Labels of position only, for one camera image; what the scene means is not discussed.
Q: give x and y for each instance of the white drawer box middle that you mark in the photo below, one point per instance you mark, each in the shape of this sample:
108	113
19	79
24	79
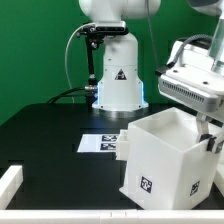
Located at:
122	145

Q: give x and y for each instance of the flat white marker plate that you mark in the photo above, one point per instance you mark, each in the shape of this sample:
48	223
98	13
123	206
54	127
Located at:
97	143

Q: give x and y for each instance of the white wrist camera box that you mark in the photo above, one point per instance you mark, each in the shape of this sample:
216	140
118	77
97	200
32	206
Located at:
200	90

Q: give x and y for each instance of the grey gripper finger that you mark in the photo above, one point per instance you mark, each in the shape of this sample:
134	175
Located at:
202	122
216	142

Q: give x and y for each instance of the black camera on stand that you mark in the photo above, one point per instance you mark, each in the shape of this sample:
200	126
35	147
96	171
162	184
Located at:
94	34

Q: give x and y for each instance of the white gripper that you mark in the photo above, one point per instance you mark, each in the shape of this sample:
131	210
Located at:
194	68

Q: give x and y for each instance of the large white drawer housing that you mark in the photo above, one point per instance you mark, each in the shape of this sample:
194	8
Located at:
167	167

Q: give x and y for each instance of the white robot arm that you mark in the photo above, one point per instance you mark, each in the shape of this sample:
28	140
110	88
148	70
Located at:
120	89

